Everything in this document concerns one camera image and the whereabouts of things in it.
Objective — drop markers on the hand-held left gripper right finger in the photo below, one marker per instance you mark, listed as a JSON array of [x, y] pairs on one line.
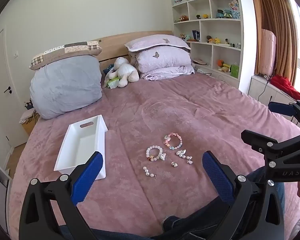
[[217, 177]]

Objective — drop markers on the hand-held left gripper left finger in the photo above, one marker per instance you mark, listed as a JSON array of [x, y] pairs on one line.
[[88, 177]]

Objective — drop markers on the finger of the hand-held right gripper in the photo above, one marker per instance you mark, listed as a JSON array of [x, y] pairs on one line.
[[260, 140], [280, 108]]

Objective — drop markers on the silver flower earring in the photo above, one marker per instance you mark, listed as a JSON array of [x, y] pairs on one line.
[[189, 161]]

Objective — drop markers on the white plastic storage box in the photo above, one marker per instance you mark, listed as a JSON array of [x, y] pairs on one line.
[[77, 142]]

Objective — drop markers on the red cloth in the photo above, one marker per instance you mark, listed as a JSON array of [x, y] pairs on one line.
[[286, 86]]

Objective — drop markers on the white window cabinet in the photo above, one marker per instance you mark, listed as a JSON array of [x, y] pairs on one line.
[[257, 87]]

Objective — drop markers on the person's blue jeans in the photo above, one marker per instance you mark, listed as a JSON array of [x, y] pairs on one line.
[[195, 222]]

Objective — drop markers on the pink suitcase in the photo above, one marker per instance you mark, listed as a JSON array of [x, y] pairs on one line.
[[268, 52]]

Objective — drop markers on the green box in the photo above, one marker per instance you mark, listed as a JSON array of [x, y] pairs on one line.
[[234, 70]]

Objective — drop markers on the pink bed blanket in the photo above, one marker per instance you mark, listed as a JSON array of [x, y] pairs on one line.
[[190, 110]]

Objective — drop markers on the orange toy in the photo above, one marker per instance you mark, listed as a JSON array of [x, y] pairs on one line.
[[220, 62]]

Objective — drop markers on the wooden bedside table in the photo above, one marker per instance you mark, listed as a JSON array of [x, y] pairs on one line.
[[27, 122]]

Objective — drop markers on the yellow duck figurine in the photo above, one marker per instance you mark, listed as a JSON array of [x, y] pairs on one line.
[[217, 40]]

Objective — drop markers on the grey pillow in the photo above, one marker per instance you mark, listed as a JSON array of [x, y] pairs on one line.
[[65, 85]]

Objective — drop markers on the green tissue packet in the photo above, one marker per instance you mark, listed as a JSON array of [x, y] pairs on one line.
[[112, 83]]

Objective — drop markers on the brown figurine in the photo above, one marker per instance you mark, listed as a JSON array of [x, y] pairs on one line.
[[209, 39]]

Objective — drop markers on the brown curtain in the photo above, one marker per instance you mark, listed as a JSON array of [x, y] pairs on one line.
[[272, 10]]

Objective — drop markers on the colourful doll box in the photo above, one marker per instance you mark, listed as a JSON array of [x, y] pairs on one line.
[[235, 8]]

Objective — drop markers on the teal toy figure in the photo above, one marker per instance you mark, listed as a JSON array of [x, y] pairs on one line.
[[223, 13]]

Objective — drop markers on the white shelf unit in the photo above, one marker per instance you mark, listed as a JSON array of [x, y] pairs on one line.
[[206, 26]]

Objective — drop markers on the blue plush item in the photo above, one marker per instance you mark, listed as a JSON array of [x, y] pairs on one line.
[[109, 68]]

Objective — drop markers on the dark blue box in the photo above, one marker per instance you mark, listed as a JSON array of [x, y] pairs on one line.
[[196, 35]]

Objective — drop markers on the white plush dog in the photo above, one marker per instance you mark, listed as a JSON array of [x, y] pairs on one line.
[[123, 71]]

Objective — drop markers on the folded pink quilt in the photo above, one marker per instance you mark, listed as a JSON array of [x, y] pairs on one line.
[[165, 65]]

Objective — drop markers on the white door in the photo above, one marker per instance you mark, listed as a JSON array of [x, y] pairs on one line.
[[0, 85]]

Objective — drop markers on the patchwork checked pillow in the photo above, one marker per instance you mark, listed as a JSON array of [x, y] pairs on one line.
[[65, 51]]

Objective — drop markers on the brown plush toy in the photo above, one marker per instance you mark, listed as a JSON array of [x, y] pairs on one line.
[[182, 18]]

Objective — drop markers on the wooden headboard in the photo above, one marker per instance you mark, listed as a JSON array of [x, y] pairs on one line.
[[115, 45]]

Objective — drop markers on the pink butterfly pillow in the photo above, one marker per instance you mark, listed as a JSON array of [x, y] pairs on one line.
[[155, 42]]

